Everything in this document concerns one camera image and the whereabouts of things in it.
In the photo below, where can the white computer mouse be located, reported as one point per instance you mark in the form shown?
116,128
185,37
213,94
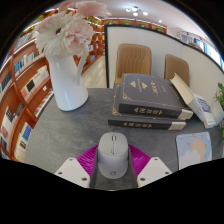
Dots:
112,156

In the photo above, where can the ceiling lights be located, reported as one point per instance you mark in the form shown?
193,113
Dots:
136,11

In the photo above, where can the orange wall shelf with plants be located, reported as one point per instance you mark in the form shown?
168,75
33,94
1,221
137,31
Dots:
133,23

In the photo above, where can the white partition panel dark frame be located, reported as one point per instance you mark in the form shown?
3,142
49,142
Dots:
150,36

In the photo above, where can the orange curved bookshelf unit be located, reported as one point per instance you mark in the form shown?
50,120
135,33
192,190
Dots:
20,93

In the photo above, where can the green plant in white pot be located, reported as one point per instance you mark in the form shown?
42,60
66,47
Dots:
218,111

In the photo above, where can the pastel cloud print mouse pad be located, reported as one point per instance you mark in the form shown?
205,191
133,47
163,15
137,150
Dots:
195,150

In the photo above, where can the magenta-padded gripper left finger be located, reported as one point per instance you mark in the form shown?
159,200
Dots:
71,170

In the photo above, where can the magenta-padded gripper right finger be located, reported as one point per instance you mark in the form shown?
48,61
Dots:
155,170

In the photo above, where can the pink flower bouquet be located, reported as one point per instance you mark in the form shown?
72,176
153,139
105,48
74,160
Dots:
65,33

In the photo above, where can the brown upholstered chair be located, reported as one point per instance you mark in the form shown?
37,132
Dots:
133,61
176,68

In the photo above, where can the thick white book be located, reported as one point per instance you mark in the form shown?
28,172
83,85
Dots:
183,90

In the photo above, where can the white book blue cover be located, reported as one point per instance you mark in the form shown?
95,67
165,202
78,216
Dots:
206,111

